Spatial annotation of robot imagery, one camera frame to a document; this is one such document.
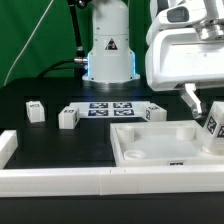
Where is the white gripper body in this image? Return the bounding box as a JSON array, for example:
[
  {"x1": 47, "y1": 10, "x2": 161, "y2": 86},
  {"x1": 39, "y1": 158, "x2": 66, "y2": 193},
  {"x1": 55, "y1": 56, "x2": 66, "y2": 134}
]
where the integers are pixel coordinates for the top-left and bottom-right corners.
[{"x1": 145, "y1": 0, "x2": 224, "y2": 91}]

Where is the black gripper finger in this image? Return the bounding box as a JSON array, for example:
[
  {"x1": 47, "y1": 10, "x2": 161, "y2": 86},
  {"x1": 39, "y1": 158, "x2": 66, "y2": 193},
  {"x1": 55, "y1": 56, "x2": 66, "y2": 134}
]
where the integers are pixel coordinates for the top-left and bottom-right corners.
[{"x1": 180, "y1": 83, "x2": 203, "y2": 119}]

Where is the white square table top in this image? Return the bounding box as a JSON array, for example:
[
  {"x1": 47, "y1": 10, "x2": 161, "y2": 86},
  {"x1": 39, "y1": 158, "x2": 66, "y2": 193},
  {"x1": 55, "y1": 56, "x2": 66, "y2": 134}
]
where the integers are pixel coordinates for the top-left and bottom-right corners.
[{"x1": 110, "y1": 120, "x2": 224, "y2": 167}]

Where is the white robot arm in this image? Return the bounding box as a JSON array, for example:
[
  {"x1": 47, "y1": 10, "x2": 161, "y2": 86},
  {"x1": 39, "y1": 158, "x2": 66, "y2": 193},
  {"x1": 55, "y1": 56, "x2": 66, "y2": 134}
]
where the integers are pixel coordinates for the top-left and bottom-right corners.
[{"x1": 67, "y1": 0, "x2": 224, "y2": 119}]

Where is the fiducial marker sheet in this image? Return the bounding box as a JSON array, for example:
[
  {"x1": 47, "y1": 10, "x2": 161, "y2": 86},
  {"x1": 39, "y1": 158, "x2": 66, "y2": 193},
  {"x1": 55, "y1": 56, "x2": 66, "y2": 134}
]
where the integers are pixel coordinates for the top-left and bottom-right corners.
[{"x1": 70, "y1": 101, "x2": 150, "y2": 118}]

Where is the black cable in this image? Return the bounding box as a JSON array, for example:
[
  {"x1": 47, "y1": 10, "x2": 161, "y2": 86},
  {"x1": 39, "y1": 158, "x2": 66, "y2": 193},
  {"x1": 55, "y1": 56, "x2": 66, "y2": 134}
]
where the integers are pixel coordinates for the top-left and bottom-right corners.
[{"x1": 37, "y1": 59, "x2": 88, "y2": 79}]

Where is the white cable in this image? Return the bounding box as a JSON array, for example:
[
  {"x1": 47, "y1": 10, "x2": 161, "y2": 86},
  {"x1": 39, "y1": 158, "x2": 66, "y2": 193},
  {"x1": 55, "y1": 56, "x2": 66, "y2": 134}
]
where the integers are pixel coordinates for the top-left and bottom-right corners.
[{"x1": 3, "y1": 0, "x2": 55, "y2": 88}]

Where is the white fence wall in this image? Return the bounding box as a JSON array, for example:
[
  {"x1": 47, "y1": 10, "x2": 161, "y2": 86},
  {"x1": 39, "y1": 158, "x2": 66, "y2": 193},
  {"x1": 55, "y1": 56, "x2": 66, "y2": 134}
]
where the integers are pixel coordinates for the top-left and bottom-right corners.
[{"x1": 0, "y1": 130, "x2": 224, "y2": 197}]

